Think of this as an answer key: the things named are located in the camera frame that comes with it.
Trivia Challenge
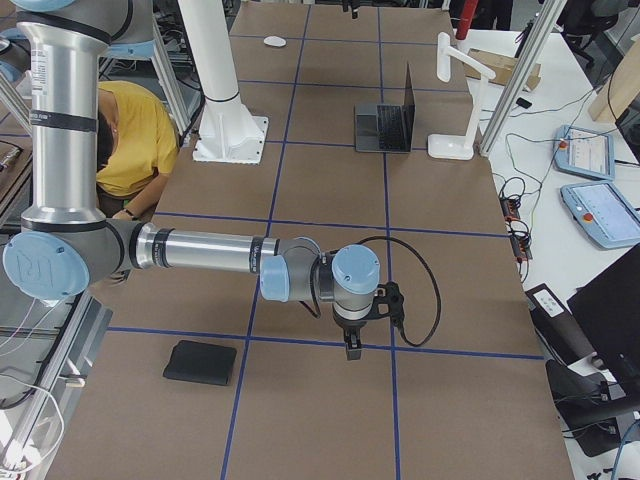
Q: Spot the black mouse pad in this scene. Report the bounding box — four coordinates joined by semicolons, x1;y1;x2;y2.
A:
163;340;237;386

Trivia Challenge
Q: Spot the black power strip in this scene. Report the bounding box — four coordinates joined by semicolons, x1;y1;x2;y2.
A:
500;197;532;263

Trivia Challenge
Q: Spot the red cylinder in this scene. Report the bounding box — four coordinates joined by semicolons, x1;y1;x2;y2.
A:
456;0;478;40

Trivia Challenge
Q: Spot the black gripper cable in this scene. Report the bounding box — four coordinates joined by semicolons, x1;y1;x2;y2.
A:
359;235;441;347

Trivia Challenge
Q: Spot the cardboard box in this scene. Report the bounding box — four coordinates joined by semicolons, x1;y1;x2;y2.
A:
468;48;541;91

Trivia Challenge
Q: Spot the aluminium frame post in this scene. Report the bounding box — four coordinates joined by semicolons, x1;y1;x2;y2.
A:
479;0;567;157

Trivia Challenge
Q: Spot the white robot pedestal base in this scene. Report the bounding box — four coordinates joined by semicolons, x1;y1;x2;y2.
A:
179;0;269;165

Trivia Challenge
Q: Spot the white computer mouse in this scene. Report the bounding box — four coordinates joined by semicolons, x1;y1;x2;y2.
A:
263;35;287;48

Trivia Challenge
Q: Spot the grey laptop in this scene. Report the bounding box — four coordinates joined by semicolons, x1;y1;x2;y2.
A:
354;64;415;154

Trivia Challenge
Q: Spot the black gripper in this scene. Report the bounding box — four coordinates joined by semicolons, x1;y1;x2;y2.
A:
334;315;368;361

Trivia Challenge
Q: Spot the blue teach pendant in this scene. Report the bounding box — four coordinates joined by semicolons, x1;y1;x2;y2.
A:
553;124;615;180
560;180;639;249

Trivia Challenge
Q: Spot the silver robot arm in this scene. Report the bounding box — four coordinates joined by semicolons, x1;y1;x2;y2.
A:
3;1;380;360

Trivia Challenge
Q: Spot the person in yellow shirt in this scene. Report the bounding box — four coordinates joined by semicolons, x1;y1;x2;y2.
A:
96;81;179;220

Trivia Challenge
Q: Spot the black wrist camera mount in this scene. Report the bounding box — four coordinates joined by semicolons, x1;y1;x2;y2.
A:
367;282;405;330

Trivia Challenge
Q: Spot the black monitor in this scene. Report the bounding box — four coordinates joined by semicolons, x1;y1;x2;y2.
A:
568;246;639;393

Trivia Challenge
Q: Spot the lower blue teach pendant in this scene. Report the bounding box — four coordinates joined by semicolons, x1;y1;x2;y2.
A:
560;180;639;249

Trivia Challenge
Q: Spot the upper blue teach pendant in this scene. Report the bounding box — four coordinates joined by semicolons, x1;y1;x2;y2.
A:
553;124;615;180

